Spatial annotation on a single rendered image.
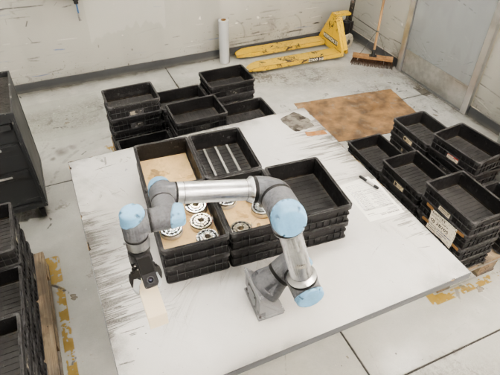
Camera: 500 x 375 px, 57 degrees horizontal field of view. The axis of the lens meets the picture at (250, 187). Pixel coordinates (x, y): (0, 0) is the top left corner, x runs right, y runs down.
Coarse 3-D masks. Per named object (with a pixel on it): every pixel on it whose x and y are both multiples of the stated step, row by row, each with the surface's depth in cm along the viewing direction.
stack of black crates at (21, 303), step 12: (0, 276) 239; (12, 276) 242; (0, 288) 242; (12, 288) 242; (24, 288) 236; (0, 300) 236; (12, 300) 236; (24, 300) 225; (0, 312) 231; (12, 312) 231; (24, 312) 219; (36, 312) 250; (24, 324) 214; (36, 324) 239; (36, 336) 233
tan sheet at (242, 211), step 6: (240, 204) 227; (246, 204) 227; (228, 210) 224; (234, 210) 224; (240, 210) 224; (246, 210) 224; (228, 216) 220; (234, 216) 220; (240, 216) 220; (246, 216) 221; (252, 216) 221; (228, 222) 217; (252, 222) 217; (258, 222) 217; (264, 222) 217
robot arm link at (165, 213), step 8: (152, 200) 144; (160, 200) 141; (168, 200) 142; (152, 208) 138; (160, 208) 138; (168, 208) 138; (176, 208) 138; (184, 208) 139; (152, 216) 136; (160, 216) 136; (168, 216) 137; (176, 216) 137; (184, 216) 138; (152, 224) 136; (160, 224) 137; (168, 224) 137; (176, 224) 138; (184, 224) 140; (152, 232) 138
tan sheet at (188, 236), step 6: (186, 216) 220; (210, 216) 220; (186, 222) 217; (186, 228) 214; (216, 228) 214; (186, 234) 211; (192, 234) 211; (162, 240) 208; (168, 240) 208; (174, 240) 208; (180, 240) 208; (186, 240) 208; (192, 240) 208; (168, 246) 205; (174, 246) 205
